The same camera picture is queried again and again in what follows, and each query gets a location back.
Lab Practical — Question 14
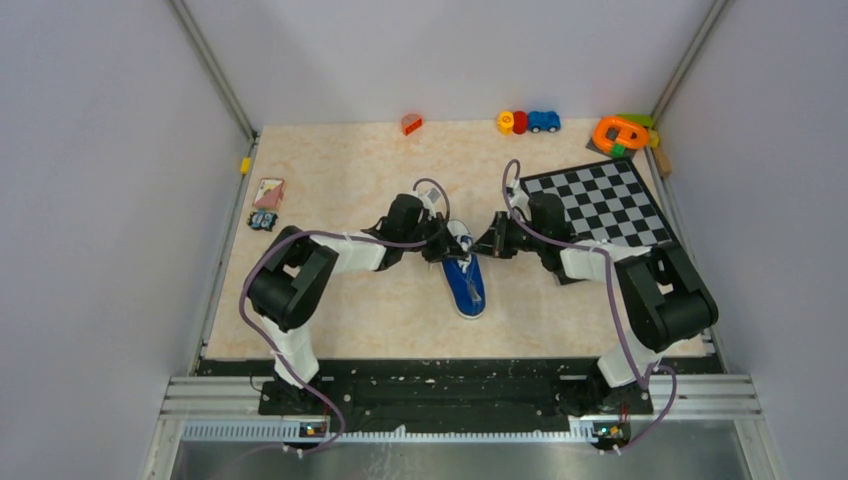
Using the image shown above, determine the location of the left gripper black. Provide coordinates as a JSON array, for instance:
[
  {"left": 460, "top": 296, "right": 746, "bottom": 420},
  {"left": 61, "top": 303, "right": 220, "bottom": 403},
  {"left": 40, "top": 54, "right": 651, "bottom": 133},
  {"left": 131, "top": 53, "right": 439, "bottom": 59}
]
[{"left": 401, "top": 211, "right": 468, "bottom": 263}]

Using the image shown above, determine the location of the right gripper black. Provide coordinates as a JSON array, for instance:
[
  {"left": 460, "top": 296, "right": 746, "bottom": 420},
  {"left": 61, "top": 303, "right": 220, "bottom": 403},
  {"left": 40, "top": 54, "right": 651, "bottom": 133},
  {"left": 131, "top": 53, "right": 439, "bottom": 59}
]
[{"left": 468, "top": 211, "right": 545, "bottom": 259}]

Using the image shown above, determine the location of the white shoelace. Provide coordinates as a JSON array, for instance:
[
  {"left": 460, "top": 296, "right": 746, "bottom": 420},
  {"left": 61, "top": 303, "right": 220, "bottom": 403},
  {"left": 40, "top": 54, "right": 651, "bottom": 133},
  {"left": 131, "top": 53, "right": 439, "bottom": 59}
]
[{"left": 457, "top": 240, "right": 479, "bottom": 275}]

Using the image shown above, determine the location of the blue canvas sneaker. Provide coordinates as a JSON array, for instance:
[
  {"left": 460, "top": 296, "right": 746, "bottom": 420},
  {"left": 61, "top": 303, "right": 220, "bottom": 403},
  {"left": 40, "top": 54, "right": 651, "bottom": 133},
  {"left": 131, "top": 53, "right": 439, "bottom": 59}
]
[{"left": 442, "top": 220, "right": 486, "bottom": 319}]

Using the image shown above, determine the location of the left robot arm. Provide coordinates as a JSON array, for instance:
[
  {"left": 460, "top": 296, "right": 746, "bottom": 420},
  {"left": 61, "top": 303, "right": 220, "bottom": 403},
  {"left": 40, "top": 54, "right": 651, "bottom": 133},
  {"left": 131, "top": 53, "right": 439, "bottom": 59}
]
[{"left": 239, "top": 193, "right": 470, "bottom": 414}]

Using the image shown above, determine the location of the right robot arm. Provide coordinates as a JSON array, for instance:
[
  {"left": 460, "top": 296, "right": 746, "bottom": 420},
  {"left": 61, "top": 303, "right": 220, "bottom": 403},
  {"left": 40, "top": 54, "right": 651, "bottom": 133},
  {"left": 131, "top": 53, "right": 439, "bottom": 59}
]
[{"left": 471, "top": 193, "right": 719, "bottom": 412}]

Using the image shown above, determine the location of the yellow toy block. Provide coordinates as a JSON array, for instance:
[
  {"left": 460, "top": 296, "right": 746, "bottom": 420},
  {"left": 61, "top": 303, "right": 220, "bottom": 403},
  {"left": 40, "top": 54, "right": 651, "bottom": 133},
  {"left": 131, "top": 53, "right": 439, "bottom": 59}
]
[{"left": 496, "top": 110, "right": 515, "bottom": 135}]

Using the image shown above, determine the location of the red toy block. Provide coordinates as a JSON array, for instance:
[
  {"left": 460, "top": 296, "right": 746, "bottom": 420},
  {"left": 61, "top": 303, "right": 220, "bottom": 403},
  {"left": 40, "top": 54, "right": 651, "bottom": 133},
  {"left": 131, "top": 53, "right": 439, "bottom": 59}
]
[{"left": 513, "top": 110, "right": 528, "bottom": 135}]

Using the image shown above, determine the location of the black white chessboard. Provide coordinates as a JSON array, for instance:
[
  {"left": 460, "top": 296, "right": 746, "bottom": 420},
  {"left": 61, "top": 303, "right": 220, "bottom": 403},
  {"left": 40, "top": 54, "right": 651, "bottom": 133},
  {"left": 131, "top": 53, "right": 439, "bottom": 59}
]
[{"left": 520, "top": 157, "right": 677, "bottom": 247}]

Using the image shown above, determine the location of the blue toy car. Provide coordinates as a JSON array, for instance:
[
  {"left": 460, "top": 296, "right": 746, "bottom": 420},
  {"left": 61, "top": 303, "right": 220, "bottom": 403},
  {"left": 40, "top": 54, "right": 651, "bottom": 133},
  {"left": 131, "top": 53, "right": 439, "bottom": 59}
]
[{"left": 527, "top": 111, "right": 561, "bottom": 133}]

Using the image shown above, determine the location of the orange lego brick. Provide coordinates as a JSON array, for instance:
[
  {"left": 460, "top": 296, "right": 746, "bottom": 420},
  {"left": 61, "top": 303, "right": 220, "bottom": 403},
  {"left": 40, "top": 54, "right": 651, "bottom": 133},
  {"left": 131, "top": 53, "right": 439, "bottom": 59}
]
[{"left": 400, "top": 113, "right": 423, "bottom": 136}]

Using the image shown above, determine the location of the pink triangle puzzle card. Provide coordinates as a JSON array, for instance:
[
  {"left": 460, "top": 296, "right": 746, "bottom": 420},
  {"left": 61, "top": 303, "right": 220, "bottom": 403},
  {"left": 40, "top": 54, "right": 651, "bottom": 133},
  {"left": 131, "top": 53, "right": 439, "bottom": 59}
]
[{"left": 252, "top": 178, "right": 286, "bottom": 211}]

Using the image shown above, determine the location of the wooden block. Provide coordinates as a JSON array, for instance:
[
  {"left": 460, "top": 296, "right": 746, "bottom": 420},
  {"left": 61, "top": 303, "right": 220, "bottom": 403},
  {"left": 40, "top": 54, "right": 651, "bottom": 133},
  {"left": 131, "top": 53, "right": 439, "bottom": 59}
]
[{"left": 652, "top": 146, "right": 673, "bottom": 179}]

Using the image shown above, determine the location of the small blue toy robot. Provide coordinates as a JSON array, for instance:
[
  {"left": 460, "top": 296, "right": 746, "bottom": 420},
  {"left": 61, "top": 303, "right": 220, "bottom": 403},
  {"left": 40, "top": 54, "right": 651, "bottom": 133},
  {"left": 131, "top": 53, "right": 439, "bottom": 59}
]
[{"left": 246, "top": 209, "right": 278, "bottom": 232}]

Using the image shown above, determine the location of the green toy block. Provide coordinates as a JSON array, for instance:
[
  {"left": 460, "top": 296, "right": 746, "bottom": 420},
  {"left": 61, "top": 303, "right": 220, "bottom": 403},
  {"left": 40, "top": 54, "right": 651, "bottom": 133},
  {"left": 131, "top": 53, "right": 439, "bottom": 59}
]
[{"left": 617, "top": 113, "right": 655, "bottom": 129}]

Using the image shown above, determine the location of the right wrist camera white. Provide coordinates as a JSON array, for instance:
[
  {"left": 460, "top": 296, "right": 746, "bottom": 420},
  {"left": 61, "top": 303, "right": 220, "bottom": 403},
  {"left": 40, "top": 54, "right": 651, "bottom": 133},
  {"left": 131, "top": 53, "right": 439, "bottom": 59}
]
[{"left": 506, "top": 186, "right": 532, "bottom": 221}]

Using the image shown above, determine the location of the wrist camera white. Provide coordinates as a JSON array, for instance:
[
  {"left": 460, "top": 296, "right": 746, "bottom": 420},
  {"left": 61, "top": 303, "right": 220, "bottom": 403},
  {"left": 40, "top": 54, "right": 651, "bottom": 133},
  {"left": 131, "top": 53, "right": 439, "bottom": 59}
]
[
  {"left": 506, "top": 186, "right": 532, "bottom": 221},
  {"left": 416, "top": 187, "right": 443, "bottom": 220}
]

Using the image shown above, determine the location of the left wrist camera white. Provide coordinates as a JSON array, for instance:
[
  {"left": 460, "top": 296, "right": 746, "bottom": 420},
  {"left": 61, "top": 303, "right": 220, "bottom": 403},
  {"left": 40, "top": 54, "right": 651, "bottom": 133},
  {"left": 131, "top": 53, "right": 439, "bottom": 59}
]
[{"left": 416, "top": 187, "right": 443, "bottom": 220}]

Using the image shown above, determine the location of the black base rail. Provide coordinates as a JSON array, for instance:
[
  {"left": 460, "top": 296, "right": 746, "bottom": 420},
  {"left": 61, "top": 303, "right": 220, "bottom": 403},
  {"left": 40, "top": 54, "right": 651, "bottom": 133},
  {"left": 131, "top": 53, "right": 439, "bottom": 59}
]
[{"left": 198, "top": 356, "right": 723, "bottom": 437}]

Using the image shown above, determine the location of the orange plastic ring toy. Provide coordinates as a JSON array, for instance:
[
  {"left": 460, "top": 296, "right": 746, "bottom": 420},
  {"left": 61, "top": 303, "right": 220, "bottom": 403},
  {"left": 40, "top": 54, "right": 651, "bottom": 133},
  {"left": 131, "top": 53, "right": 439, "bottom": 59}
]
[{"left": 591, "top": 116, "right": 651, "bottom": 156}]

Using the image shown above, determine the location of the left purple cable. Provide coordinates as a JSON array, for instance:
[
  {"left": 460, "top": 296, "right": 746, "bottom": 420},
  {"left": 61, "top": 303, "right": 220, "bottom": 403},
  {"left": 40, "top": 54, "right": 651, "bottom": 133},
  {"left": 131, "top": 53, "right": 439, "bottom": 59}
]
[{"left": 238, "top": 177, "right": 452, "bottom": 458}]

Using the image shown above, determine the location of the purple cable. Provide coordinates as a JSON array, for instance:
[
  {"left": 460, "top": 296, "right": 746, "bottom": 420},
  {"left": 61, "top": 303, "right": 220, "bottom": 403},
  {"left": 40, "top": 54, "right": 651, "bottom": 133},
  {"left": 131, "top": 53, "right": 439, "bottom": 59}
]
[
  {"left": 238, "top": 177, "right": 452, "bottom": 458},
  {"left": 500, "top": 158, "right": 680, "bottom": 453}
]

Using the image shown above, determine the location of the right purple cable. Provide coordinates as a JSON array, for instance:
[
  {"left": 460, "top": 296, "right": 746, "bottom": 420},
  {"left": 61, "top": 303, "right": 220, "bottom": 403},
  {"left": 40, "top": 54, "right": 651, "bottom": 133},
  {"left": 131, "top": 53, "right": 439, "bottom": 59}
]
[{"left": 500, "top": 158, "right": 680, "bottom": 453}]

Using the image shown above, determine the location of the yellow clip on frame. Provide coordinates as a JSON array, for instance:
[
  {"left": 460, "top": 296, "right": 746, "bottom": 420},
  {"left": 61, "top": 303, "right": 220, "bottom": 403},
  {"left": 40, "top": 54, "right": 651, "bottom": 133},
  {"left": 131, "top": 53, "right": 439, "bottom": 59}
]
[{"left": 239, "top": 157, "right": 251, "bottom": 175}]

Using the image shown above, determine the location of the white cable duct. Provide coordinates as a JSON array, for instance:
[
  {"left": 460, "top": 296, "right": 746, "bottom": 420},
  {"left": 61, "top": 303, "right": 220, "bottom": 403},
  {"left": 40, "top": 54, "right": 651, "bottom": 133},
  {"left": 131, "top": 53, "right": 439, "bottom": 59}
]
[{"left": 181, "top": 420, "right": 598, "bottom": 444}]

